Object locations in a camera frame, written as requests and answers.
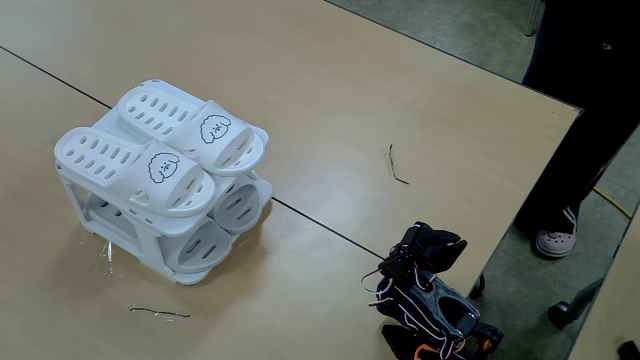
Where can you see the clear tape piece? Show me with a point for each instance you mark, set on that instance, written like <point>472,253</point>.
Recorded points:
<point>108,251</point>

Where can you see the white dog slipper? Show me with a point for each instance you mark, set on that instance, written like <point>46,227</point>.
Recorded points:
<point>137,175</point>
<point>192,127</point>

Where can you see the grey bear slipper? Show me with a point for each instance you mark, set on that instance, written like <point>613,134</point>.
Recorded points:
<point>200,235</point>
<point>225,215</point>

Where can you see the pink clog shoe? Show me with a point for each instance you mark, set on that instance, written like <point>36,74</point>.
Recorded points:
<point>555,243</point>

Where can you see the grey chair base leg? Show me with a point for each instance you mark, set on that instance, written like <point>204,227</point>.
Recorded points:
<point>587,297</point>

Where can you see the white two-tier shoe rack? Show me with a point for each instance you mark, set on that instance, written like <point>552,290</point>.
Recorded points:
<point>149,250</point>

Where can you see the person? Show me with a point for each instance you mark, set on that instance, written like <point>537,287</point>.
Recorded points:
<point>590,100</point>

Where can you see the metal chair leg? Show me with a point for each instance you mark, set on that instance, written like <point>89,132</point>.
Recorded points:
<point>533,17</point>

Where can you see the black caster wheel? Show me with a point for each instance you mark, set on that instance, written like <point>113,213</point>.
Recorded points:
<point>477,287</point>
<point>629,350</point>
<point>559,314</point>

